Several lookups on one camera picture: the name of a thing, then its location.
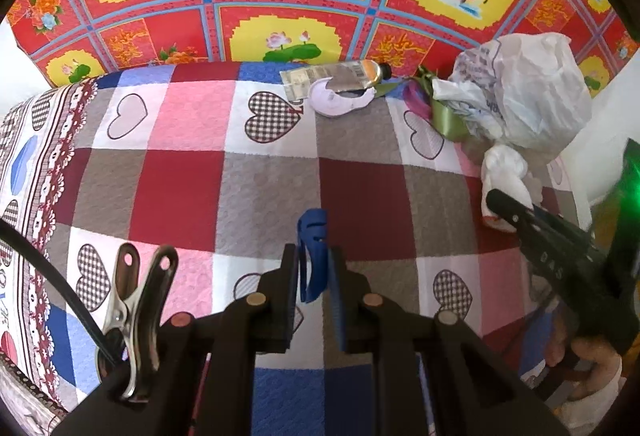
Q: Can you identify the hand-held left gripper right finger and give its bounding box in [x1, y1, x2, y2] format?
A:
[328, 249, 571, 436]

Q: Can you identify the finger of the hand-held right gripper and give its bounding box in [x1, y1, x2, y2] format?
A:
[486, 189, 543, 242]

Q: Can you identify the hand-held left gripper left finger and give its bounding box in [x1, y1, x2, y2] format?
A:
[50, 245, 300, 436]

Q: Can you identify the white paper wad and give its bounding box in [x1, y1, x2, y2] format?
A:
[480, 145, 542, 233]

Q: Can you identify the blue plastic clip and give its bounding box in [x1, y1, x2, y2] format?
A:
[296, 207, 332, 303]

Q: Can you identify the green ribbon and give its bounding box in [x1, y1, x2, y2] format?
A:
[374, 65, 468, 143]

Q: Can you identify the person's right forearm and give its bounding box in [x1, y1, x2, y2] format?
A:
[557, 386, 626, 434]

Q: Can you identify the person's right hand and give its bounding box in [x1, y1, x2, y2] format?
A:
[544, 311, 623, 402]

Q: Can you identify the white crumpled plastic bag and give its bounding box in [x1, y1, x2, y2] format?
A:
[432, 32, 593, 152]

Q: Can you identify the silver metal clip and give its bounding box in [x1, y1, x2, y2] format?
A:
[97, 243, 179, 403]

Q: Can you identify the checkered heart bedsheet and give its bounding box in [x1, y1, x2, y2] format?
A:
[0, 61, 586, 436]

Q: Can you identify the purple ribbon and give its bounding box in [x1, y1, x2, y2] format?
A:
[401, 80, 432, 113]

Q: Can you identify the lilac white plastic piece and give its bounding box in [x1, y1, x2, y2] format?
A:
[306, 77, 385, 118]

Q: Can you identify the silver tube orange cap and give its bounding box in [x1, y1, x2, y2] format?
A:
[279, 59, 392, 100]

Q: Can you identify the black cable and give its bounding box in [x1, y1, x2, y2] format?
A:
[0, 219, 121, 362]

